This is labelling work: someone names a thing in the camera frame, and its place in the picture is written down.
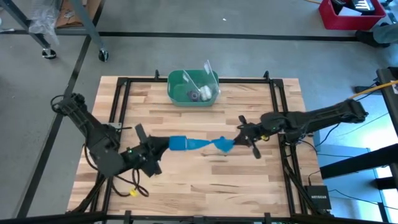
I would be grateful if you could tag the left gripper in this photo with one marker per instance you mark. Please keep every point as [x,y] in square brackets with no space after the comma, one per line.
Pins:
[140,155]

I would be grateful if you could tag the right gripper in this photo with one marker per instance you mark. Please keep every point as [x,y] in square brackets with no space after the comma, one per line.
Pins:
[267,126]

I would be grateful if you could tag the blue elastic bandage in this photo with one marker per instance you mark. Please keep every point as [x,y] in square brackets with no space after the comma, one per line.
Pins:
[178,143]

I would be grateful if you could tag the clear plastic zip bag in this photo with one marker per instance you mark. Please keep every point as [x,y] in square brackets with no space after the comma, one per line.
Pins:
[211,77]

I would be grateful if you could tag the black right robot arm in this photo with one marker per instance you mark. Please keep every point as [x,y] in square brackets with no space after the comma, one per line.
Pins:
[326,116]

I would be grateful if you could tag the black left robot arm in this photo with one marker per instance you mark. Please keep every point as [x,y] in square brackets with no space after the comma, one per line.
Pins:
[99,140]

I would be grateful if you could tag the white gauze roll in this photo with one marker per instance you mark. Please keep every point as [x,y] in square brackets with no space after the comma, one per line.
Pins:
[205,92]

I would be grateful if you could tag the black tape roll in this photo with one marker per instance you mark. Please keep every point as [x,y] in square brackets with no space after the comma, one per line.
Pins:
[194,95]

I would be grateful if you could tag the green plastic bin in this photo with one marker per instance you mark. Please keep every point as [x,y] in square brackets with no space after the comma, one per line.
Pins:
[177,93]

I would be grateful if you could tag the black metal beam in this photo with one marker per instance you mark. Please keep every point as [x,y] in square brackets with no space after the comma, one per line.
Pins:
[357,161]

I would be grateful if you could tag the person's shoe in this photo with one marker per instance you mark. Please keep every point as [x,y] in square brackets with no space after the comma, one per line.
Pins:
[365,39]

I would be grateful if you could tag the red plastic crate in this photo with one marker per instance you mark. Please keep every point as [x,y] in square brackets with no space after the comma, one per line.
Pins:
[351,22]

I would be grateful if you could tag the brown cardboard sheet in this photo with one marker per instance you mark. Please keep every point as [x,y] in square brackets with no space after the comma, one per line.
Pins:
[65,14]

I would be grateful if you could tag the clear plastic wrap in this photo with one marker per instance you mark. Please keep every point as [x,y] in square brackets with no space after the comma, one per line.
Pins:
[43,18]

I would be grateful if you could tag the black keyboard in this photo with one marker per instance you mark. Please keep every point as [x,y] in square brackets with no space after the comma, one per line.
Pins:
[357,4]

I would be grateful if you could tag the person's leg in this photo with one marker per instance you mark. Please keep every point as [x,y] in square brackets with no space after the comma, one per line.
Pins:
[385,32]

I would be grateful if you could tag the black table frame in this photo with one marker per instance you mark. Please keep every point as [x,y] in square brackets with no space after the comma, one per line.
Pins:
[248,80]

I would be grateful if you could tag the black network switch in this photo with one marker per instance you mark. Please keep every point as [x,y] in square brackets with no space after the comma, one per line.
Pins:
[317,197]

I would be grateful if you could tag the grey metal cart frame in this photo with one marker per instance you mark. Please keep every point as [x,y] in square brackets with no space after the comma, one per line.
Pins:
[88,28]

